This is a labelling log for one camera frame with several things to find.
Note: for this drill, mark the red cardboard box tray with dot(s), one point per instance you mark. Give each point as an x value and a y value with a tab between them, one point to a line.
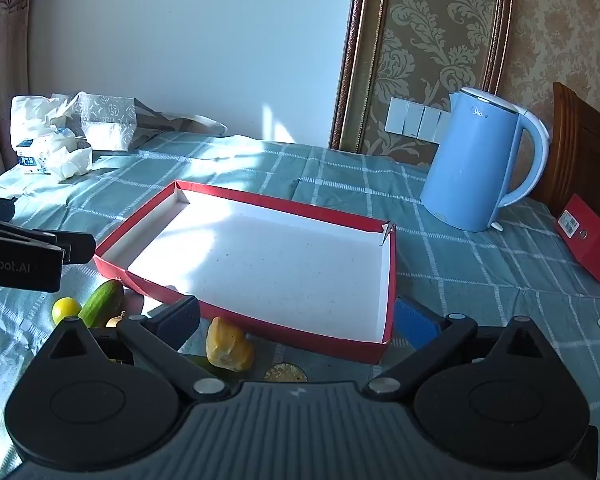
270	260

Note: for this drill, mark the blue electric kettle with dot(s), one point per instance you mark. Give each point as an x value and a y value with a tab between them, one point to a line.
472	160

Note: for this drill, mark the grey patterned paper bag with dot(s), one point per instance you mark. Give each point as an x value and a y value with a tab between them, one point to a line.
110	120

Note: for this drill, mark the beige patterned curtain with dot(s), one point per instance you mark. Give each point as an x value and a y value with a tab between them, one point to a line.
2	60

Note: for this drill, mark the brown wooden chair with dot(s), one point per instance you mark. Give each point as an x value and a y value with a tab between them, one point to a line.
585	150

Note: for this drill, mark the red cardboard box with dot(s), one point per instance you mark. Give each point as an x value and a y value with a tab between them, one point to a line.
587	240

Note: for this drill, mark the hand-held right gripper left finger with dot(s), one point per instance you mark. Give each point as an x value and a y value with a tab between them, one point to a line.
180	317

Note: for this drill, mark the green checked tablecloth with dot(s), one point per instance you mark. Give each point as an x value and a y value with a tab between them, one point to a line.
480	280

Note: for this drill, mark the ornate wooden wall frame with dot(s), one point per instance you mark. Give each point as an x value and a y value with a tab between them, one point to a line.
347	70

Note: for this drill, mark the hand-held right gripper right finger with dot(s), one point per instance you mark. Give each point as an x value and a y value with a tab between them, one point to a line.
415	322

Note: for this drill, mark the yellow tomato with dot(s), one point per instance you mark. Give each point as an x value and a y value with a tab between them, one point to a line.
65	310

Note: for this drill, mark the white tissue pack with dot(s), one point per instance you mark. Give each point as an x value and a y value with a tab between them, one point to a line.
55	130

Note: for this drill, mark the black cylinder block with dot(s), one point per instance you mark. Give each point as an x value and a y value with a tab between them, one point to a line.
285	373

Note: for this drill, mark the white wall switch panel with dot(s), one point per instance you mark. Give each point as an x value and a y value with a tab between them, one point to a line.
415	119

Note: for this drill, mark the yellow fruit piece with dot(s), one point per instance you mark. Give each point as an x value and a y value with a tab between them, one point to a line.
230	345

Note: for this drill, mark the blue and white packet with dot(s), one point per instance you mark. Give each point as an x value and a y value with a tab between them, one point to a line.
27	159

